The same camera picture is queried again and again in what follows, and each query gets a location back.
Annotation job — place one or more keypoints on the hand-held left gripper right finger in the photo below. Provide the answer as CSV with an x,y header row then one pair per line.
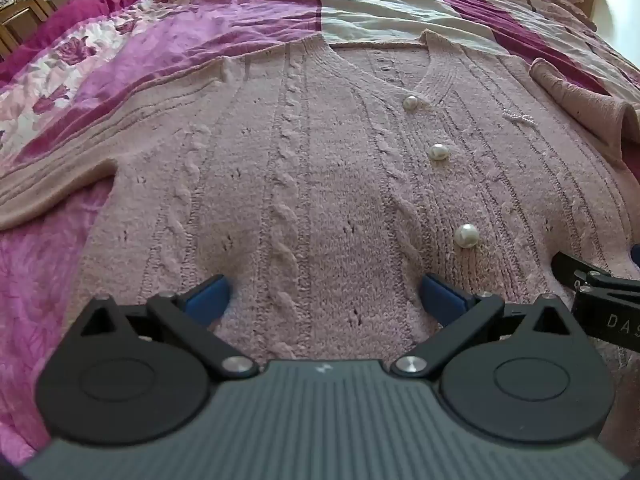
x,y
441,300

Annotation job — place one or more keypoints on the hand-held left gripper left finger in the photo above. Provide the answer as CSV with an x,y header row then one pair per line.
x,y
209,297

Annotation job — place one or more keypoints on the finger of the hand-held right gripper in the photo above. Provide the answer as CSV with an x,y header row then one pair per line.
x,y
585,272

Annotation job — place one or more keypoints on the pink knit cardigan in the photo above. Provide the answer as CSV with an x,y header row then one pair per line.
x,y
320,200

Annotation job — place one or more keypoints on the magenta floral bedspread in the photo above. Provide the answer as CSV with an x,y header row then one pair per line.
x,y
150,35

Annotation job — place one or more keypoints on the wooden headboard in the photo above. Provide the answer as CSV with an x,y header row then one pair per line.
x,y
25,15

